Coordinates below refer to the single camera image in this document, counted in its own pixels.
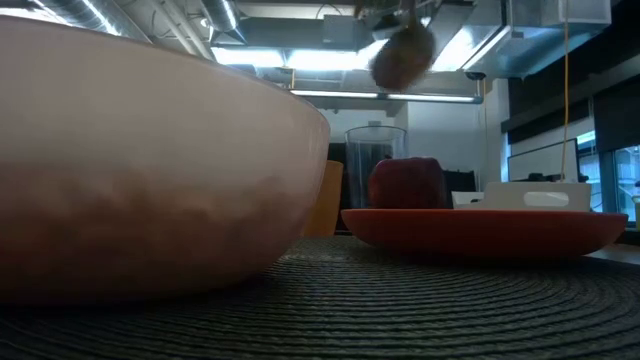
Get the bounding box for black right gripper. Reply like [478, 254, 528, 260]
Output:
[352, 0, 441, 32]

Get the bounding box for brown toast slice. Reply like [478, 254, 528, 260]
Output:
[368, 20, 437, 93]

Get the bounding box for red apple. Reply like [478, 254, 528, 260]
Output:
[367, 156, 449, 211]

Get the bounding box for grey ceiling box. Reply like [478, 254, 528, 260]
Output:
[321, 13, 362, 50]

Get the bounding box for fluorescent light tube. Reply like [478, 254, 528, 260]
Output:
[386, 92, 477, 104]
[291, 88, 381, 100]

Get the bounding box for bright ceiling light panel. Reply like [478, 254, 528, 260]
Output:
[212, 39, 401, 72]

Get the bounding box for clear drinking glass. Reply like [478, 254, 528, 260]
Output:
[343, 124, 410, 210]

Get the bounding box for black rectangular panel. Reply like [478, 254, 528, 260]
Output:
[442, 168, 477, 210]

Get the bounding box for orange cup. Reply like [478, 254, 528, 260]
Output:
[299, 159, 345, 238]

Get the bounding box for white plastic tray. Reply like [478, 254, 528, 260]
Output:
[449, 180, 592, 212]

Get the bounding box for red plate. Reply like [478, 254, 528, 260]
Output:
[340, 207, 630, 259]

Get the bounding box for window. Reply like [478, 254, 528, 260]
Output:
[577, 129, 640, 224]

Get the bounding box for pink bowl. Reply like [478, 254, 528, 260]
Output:
[0, 13, 332, 307]

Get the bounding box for grey round woven placemat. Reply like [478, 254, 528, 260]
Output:
[0, 234, 640, 360]

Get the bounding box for silver rectangular ventilation duct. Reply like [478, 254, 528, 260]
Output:
[427, 0, 614, 80]

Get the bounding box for silver round ventilation duct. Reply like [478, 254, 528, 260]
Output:
[199, 0, 247, 45]
[34, 0, 151, 44]

